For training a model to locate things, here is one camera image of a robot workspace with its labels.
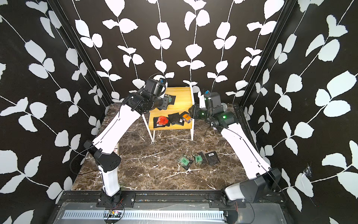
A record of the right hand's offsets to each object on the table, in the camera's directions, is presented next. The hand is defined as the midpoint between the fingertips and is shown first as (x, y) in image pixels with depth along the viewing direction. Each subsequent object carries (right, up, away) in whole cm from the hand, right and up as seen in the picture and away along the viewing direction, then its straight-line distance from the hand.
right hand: (190, 107), depth 73 cm
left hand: (-13, +5, +2) cm, 15 cm away
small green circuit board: (-39, -56, -2) cm, 68 cm away
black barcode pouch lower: (-21, -10, +13) cm, 27 cm away
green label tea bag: (-3, -34, +15) cm, 37 cm away
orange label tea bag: (-2, -6, +17) cm, 18 cm away
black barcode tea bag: (+15, -33, +16) cm, 39 cm away
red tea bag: (-18, -8, +14) cm, 25 cm away
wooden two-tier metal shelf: (-6, +5, +5) cm, 9 cm away
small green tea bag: (+6, -33, +16) cm, 37 cm away
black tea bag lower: (-8, -7, +16) cm, 20 cm away
